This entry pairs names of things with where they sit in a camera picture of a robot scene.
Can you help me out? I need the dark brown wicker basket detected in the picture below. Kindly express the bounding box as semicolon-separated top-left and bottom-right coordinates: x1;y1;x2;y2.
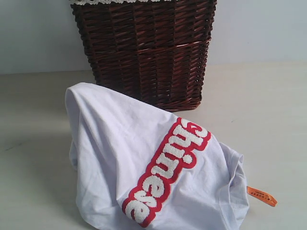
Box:
70;0;217;112

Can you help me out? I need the orange garment tag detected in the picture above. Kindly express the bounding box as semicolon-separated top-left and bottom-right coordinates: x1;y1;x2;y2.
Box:
247;186;278;207

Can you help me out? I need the white t-shirt with red lettering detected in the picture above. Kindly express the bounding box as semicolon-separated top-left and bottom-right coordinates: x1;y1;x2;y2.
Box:
65;83;249;230

